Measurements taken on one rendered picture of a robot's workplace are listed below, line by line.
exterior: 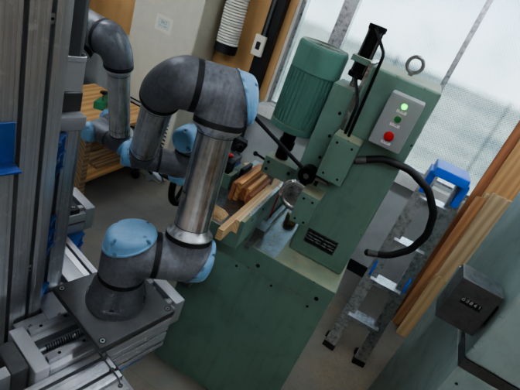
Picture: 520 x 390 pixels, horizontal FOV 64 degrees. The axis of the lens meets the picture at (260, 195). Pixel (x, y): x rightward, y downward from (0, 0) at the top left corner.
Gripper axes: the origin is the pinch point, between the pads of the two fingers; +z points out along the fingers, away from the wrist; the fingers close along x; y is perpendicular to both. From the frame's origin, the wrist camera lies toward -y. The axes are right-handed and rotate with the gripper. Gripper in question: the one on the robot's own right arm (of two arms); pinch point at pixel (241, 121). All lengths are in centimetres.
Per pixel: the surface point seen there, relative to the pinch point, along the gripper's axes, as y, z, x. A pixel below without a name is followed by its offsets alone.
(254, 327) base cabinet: -58, -11, 55
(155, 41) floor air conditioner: 104, 117, 58
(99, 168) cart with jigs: 70, 70, 131
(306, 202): -36.3, -8.0, 0.7
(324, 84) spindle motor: -13.3, 6.3, -27.7
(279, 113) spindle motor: -8.1, 5.1, -10.1
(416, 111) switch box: -39, -4, -43
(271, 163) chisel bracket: -17.7, 8.7, 7.9
